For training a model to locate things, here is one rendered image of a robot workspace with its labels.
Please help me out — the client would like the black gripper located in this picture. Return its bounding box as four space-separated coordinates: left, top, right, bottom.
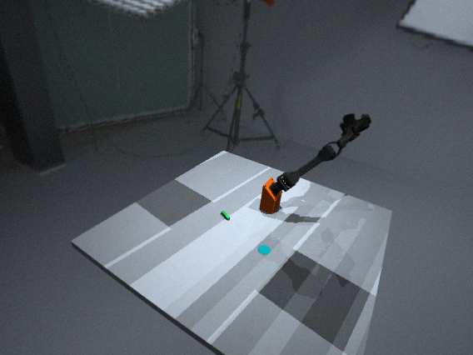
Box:
340 114 371 131

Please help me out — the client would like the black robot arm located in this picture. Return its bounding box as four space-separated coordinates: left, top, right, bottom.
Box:
269 113 370 196

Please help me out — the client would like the cyan circle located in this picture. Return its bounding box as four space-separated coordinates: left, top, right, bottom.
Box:
258 246 271 254

